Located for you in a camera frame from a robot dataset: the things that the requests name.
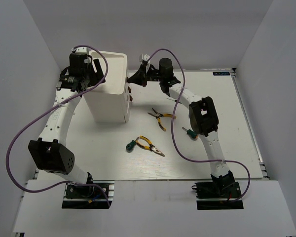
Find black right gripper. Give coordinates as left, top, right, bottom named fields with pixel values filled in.
left=128, top=65, right=164, bottom=87

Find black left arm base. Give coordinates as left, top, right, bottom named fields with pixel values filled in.
left=62, top=181, right=114, bottom=209

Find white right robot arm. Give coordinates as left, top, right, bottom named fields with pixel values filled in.
left=127, top=54, right=235, bottom=197

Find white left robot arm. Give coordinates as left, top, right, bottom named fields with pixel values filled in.
left=28, top=51, right=104, bottom=197

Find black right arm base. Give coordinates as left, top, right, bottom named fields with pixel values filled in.
left=191, top=182, right=244, bottom=210

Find white drawer cabinet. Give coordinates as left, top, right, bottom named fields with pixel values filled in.
left=83, top=51, right=131, bottom=123

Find yellow needle-nose pliers upper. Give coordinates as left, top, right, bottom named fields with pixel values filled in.
left=148, top=108, right=177, bottom=131

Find yellow needle-nose pliers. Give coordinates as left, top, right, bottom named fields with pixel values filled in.
left=148, top=108, right=177, bottom=131
left=135, top=136, right=165, bottom=157

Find yellow needle-nose pliers lower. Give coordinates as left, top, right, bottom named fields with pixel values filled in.
left=135, top=136, right=165, bottom=157

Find blue table label right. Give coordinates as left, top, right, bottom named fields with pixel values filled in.
left=213, top=72, right=230, bottom=76

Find stubby green orange screwdriver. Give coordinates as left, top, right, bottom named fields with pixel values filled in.
left=182, top=127, right=198, bottom=140

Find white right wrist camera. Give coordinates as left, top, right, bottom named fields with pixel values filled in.
left=139, top=54, right=150, bottom=63

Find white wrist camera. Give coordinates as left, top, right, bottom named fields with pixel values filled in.
left=72, top=46, right=89, bottom=54
left=139, top=54, right=150, bottom=63

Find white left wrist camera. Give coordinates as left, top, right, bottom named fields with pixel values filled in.
left=72, top=46, right=89, bottom=54

